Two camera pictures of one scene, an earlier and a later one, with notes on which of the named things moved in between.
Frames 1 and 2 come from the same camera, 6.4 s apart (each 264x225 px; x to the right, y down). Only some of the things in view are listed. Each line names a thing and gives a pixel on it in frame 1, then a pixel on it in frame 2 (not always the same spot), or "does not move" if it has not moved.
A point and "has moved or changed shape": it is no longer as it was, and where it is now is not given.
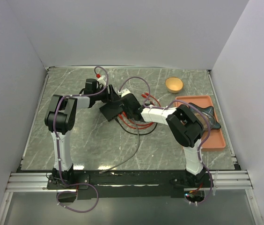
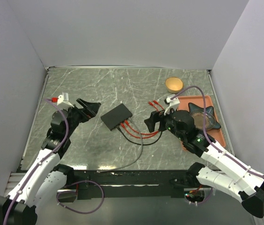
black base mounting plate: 100,184 does not move
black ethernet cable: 135,133 has moved or changed shape
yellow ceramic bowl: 173,84 does not move
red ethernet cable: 144,96 -> 132,134
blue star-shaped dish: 209,112 does not move
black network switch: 110,110 has moved or changed shape
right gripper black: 129,116 -> 155,116
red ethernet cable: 146,95 has moved or changed shape
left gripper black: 114,97 -> 91,108
